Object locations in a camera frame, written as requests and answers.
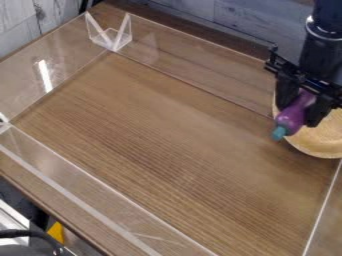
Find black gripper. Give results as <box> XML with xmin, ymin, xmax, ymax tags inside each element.
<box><xmin>264</xmin><ymin>33</ymin><xmax>342</xmax><ymax>128</ymax></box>

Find purple toy eggplant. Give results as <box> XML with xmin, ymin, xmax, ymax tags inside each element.
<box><xmin>271</xmin><ymin>90</ymin><xmax>315</xmax><ymax>141</ymax></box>

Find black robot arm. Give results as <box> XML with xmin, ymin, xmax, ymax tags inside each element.
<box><xmin>264</xmin><ymin>0</ymin><xmax>342</xmax><ymax>134</ymax></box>

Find brown wooden bowl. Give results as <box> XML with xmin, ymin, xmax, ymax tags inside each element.
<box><xmin>271</xmin><ymin>96</ymin><xmax>342</xmax><ymax>160</ymax></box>

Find clear acrylic tray walls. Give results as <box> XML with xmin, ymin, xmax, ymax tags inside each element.
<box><xmin>0</xmin><ymin>4</ymin><xmax>342</xmax><ymax>256</ymax></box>

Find yellow and black device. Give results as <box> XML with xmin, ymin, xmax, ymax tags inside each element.
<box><xmin>25</xmin><ymin>219</ymin><xmax>91</xmax><ymax>256</ymax></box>

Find clear acrylic corner bracket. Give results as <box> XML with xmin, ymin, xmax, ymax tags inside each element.
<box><xmin>84</xmin><ymin>13</ymin><xmax>132</xmax><ymax>52</ymax></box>

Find black cable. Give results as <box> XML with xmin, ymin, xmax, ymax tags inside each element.
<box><xmin>0</xmin><ymin>229</ymin><xmax>64</xmax><ymax>256</ymax></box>

